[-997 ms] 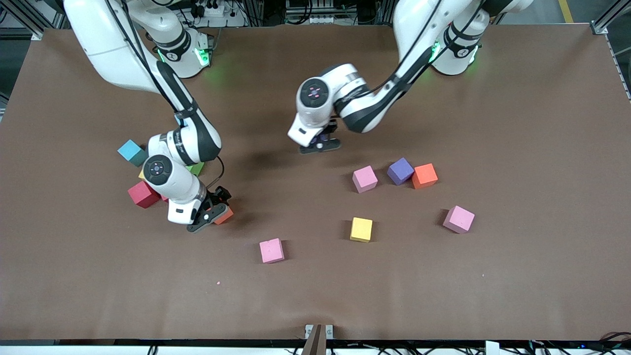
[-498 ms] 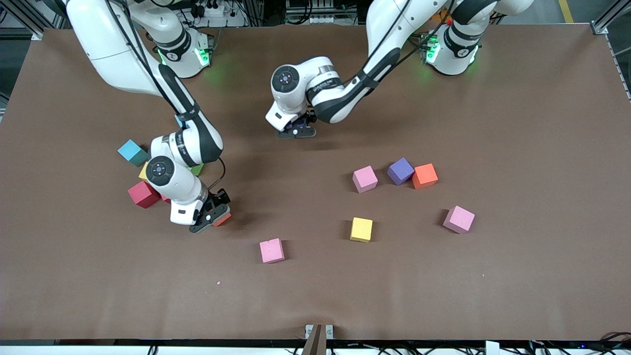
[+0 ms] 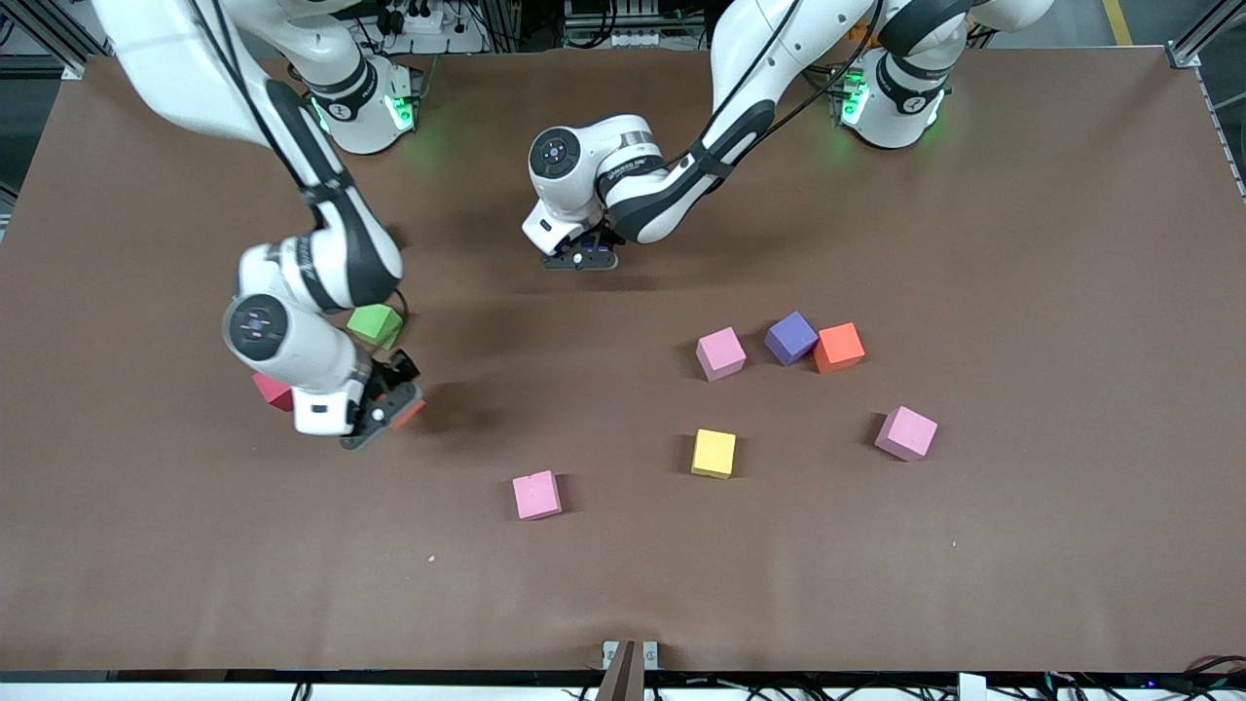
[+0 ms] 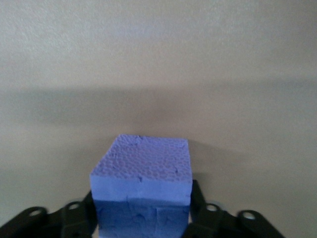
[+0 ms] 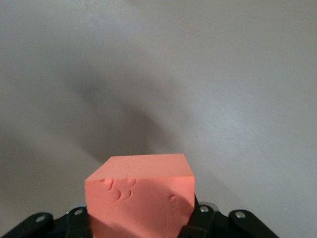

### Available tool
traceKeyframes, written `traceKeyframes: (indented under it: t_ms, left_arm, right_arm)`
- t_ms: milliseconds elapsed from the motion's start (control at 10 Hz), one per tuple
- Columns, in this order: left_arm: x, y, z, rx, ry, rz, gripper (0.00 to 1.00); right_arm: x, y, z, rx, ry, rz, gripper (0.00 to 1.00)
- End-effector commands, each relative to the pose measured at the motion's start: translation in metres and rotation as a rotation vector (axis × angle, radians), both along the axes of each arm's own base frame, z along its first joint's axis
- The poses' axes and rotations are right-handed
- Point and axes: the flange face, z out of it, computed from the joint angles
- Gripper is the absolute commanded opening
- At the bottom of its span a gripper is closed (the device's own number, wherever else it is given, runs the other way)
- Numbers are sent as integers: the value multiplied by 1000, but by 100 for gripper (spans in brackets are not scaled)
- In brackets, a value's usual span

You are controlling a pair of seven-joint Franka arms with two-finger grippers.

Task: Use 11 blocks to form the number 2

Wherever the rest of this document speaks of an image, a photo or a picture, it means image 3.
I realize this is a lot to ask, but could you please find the yellow foam cube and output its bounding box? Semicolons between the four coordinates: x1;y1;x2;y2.
691;428;738;480

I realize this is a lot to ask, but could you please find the small metal mount bracket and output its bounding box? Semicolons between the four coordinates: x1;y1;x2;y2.
602;640;659;671

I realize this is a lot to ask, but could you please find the green foam cube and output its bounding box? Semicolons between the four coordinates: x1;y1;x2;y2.
347;304;404;351

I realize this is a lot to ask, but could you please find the grey electronics unit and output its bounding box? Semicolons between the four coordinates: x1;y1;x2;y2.
563;0;673;50

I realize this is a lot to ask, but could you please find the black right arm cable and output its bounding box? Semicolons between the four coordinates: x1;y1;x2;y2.
190;0;410;332

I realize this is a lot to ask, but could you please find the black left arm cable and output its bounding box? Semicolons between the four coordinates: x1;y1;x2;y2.
681;0;887;171

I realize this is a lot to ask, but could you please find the pink foam cube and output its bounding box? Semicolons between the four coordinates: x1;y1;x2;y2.
695;326;749;383
512;470;564;522
873;405;939;462

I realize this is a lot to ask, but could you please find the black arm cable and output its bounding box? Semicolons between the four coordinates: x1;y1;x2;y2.
190;0;410;332
681;0;887;171

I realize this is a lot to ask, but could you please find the purple foam cube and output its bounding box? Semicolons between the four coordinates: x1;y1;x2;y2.
763;311;820;367

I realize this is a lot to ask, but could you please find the brown mount bar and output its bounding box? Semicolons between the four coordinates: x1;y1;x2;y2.
596;641;645;701

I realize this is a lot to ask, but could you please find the white power strip with plugs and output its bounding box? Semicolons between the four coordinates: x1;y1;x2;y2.
375;0;488;55

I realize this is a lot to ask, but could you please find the brown table cover sheet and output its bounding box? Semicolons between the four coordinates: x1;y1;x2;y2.
0;49;1246;673

